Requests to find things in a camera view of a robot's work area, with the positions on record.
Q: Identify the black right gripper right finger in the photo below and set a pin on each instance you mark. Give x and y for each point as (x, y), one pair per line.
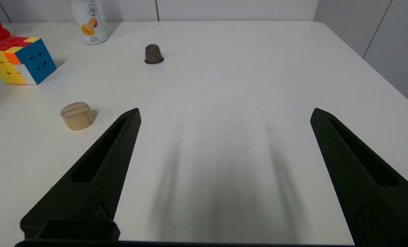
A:
(372, 192)

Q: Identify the multicolour puzzle cube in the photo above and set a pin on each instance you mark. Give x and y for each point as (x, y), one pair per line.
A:
(25, 61)

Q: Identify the blue and white bottle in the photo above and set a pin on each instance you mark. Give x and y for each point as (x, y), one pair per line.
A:
(89, 24)

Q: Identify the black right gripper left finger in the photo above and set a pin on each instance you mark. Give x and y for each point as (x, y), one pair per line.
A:
(104, 185)

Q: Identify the small dark grey cap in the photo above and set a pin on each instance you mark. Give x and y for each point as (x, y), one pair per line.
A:
(153, 55)

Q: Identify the round wooden block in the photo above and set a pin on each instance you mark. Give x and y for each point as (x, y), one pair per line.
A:
(77, 118)

